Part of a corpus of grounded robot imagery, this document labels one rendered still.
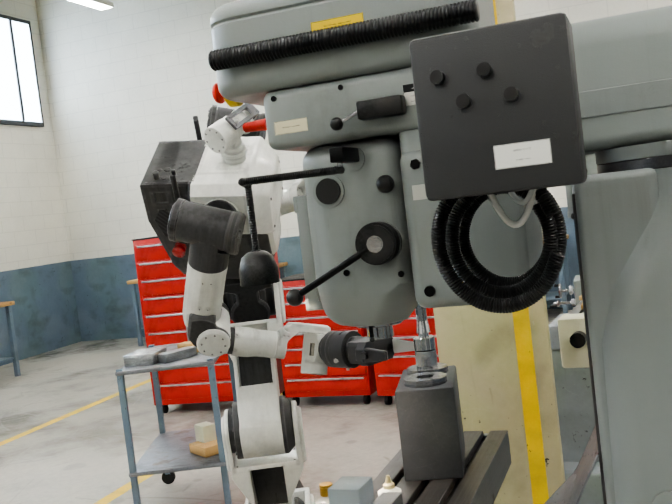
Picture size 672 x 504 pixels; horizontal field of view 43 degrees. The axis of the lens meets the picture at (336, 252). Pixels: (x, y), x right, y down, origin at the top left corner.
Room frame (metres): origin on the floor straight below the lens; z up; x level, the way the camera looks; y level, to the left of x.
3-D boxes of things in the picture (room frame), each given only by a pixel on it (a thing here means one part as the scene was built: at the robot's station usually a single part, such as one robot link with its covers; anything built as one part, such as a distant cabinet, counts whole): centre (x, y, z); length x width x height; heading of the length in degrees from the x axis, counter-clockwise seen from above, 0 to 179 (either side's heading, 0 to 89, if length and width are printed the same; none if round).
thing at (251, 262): (1.55, 0.14, 1.43); 0.07 x 0.07 x 0.06
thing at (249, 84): (1.52, -0.08, 1.81); 0.47 x 0.26 x 0.16; 70
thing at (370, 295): (1.52, -0.07, 1.47); 0.21 x 0.19 x 0.32; 160
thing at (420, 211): (1.46, -0.24, 1.47); 0.24 x 0.19 x 0.26; 160
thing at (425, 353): (1.86, -0.17, 1.18); 0.05 x 0.05 x 0.06
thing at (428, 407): (1.81, -0.16, 1.05); 0.22 x 0.12 x 0.20; 171
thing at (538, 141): (1.11, -0.23, 1.62); 0.20 x 0.09 x 0.21; 70
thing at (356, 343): (1.99, -0.03, 1.18); 0.13 x 0.12 x 0.10; 139
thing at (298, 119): (1.51, -0.10, 1.68); 0.34 x 0.24 x 0.10; 70
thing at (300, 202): (1.56, 0.04, 1.45); 0.04 x 0.04 x 0.21; 70
